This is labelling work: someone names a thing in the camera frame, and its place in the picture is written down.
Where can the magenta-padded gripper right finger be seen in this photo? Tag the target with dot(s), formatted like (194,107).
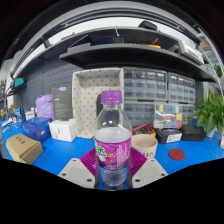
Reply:
(150,171)

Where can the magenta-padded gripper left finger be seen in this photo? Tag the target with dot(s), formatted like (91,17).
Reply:
(75,171)

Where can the clear bottle with purple label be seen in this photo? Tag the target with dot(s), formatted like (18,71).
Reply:
(112,146)

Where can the beige dotted mug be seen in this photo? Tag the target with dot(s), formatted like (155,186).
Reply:
(144,145)

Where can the flat round red coaster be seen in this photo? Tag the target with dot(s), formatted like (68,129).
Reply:
(176,154)

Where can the yellow multimeter with red leads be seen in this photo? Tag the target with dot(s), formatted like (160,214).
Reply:
(144,129)

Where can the brown cardboard box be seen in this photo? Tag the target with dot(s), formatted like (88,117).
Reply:
(24,148)

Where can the blue box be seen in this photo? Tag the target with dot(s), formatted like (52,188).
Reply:
(36,129)

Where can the grey small-parts drawer cabinet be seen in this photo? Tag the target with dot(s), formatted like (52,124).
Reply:
(181,87)
(145,84)
(188,115)
(139,115)

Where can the black flat case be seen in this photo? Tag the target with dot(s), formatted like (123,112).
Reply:
(192,132)

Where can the black printed card box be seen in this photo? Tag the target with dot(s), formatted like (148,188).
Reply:
(62,103)

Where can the black flat device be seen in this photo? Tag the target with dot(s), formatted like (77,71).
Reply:
(98,105)

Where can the white dotted storage bin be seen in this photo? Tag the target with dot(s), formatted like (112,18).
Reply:
(87,100)

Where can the white power adapter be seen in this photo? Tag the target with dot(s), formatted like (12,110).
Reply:
(222,141)

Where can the green potted plant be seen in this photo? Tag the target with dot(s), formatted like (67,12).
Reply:
(209,113)

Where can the grey shelf unit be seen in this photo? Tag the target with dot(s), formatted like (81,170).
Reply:
(133,53)

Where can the small green plant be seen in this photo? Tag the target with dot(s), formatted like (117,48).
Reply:
(218,70)

